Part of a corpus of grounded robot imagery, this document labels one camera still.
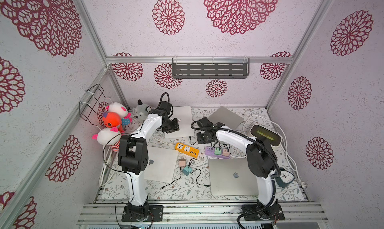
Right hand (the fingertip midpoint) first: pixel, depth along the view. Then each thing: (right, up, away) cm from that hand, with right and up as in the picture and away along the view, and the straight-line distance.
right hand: (199, 137), depth 95 cm
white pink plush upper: (-52, +19, -1) cm, 55 cm away
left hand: (-14, +5, -1) cm, 15 cm away
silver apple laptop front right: (+18, -22, -10) cm, 30 cm away
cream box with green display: (+48, 0, 0) cm, 48 cm away
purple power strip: (+6, -8, -2) cm, 11 cm away
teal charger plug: (-8, -18, -10) cm, 22 cm away
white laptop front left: (-23, -15, -7) cm, 28 cm away
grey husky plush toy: (-36, +17, -3) cm, 40 cm away
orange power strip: (-5, -8, -2) cm, 10 cm away
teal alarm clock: (+47, -21, -13) cm, 53 cm away
